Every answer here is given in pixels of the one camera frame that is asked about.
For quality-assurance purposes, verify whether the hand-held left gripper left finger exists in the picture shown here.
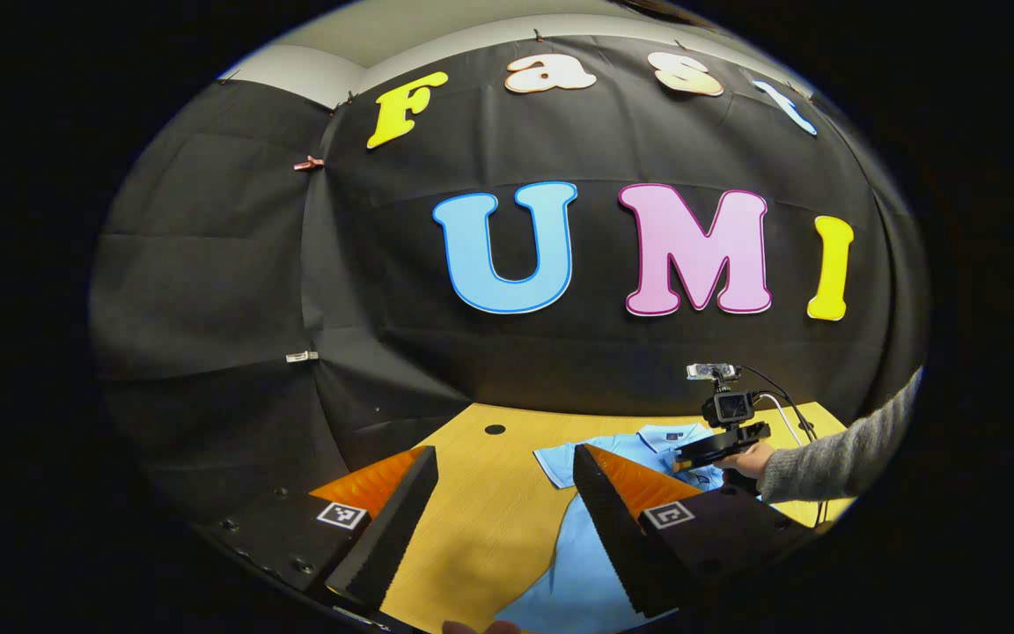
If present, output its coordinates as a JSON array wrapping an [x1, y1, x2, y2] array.
[[208, 445, 440, 617]]

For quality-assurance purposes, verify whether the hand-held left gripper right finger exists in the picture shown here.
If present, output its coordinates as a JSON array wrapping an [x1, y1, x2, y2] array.
[[571, 443, 825, 619]]

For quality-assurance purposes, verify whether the light blue T-shirt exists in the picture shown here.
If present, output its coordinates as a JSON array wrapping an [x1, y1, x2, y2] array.
[[494, 423, 765, 634]]

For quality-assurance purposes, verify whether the black backdrop cloth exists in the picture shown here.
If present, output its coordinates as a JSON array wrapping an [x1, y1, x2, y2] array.
[[89, 33, 929, 529]]

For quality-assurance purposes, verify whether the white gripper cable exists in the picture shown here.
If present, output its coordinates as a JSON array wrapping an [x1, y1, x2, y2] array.
[[755, 394, 805, 446]]

